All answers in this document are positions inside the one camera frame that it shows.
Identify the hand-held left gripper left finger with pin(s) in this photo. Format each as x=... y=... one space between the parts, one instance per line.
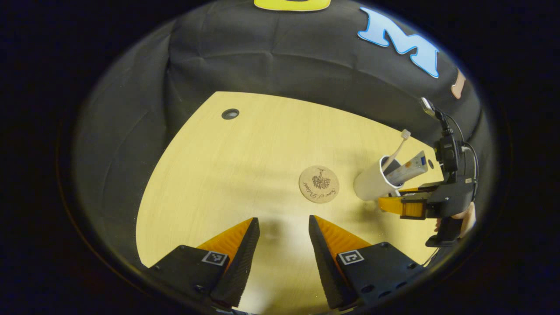
x=240 y=262

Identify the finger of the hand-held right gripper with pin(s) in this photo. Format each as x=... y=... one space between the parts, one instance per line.
x=407 y=208
x=420 y=190

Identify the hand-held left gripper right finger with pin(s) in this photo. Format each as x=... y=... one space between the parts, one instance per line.
x=326 y=267

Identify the white toothpaste tube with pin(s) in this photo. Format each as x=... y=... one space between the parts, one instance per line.
x=411 y=168

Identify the round wooden coaster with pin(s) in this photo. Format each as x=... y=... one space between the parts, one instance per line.
x=319 y=184

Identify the black backdrop cloth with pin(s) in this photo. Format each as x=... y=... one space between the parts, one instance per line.
x=262 y=57

